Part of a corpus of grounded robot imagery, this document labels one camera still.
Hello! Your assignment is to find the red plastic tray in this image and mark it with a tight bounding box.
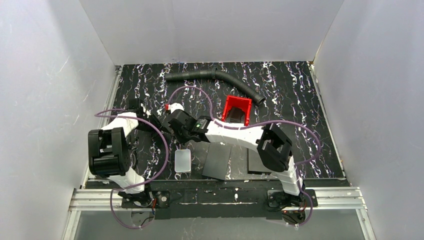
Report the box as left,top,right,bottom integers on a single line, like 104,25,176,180
221,95,252,126

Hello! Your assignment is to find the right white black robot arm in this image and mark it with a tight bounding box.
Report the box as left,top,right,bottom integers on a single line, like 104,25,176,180
164,109,303,196

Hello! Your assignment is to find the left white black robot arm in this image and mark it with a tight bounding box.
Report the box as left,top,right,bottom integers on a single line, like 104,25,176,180
88,98,166,195

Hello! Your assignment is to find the black card left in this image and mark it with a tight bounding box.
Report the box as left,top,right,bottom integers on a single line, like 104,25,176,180
202,142,232,181

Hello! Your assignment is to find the black card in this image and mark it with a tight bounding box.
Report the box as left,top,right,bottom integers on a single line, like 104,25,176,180
202,142,232,181
247,149,272,175

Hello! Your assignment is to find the black card right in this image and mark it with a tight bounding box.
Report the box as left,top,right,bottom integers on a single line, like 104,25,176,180
247,149,272,175

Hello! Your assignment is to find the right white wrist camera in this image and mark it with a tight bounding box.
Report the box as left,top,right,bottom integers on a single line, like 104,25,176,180
165,102,184,114

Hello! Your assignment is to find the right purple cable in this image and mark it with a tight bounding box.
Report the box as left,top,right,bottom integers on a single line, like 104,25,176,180
164,85,322,228

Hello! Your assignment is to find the purple cable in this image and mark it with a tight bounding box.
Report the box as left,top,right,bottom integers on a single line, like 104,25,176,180
164,85,322,228
94,108,170,230

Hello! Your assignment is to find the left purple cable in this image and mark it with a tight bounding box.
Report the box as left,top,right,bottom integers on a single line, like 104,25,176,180
94,108,170,230

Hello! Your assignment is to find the black corrugated hose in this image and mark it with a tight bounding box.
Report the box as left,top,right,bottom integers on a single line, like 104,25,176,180
164,67,267,106

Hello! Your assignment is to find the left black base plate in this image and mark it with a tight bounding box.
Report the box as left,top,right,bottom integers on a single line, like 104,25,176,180
118,191,171,209

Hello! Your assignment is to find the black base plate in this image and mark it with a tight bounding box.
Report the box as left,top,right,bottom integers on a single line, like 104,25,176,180
265,189,318,210
118,191,171,209

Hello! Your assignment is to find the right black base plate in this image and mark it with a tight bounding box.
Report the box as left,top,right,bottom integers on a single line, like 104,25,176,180
265,189,318,210

